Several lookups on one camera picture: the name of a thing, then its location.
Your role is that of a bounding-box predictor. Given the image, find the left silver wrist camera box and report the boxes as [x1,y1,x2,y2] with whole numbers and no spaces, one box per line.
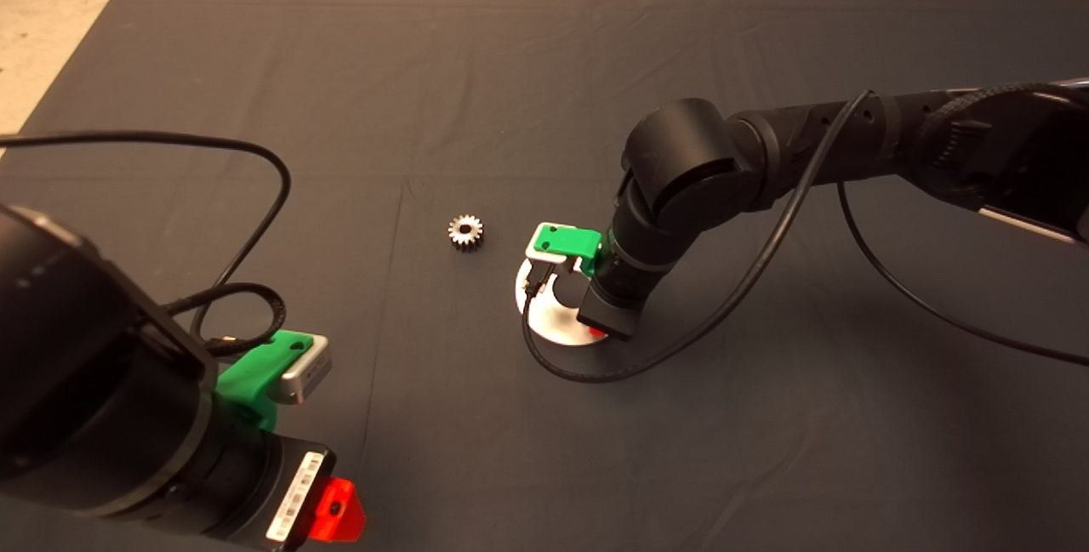
[271,333,333,404]

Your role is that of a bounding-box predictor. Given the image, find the right green camera mount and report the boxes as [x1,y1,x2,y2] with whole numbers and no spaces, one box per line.
[533,225,604,277]

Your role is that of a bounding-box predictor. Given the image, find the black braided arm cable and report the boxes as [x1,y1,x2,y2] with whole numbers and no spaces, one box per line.
[923,81,1089,145]

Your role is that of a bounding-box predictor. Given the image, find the right black camera cable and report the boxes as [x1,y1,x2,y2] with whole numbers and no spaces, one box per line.
[521,88,1089,385]

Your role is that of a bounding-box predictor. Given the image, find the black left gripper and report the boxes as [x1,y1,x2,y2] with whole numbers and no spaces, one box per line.
[189,418,368,551]

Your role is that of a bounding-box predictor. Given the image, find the dark grey table cloth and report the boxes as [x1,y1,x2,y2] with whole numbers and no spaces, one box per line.
[0,0,1089,552]

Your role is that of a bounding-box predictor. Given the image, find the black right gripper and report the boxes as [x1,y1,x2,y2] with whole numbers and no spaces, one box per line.
[577,276,656,342]

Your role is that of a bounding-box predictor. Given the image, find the left green camera mount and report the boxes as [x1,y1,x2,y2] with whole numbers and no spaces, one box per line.
[215,327,314,430]

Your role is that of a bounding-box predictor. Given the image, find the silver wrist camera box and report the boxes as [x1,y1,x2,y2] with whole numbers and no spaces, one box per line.
[525,233,588,282]
[271,333,333,404]

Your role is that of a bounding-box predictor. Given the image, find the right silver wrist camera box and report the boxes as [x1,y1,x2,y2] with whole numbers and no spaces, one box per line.
[525,233,588,282]

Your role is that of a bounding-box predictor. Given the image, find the round metal carrier plate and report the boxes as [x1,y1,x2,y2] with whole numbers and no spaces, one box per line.
[515,259,610,347]

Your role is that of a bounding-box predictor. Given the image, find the small steel planetary gear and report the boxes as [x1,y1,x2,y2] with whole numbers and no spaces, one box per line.
[447,213,485,253]

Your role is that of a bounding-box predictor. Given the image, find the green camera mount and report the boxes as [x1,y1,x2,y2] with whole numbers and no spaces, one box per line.
[215,327,314,430]
[533,225,604,277]

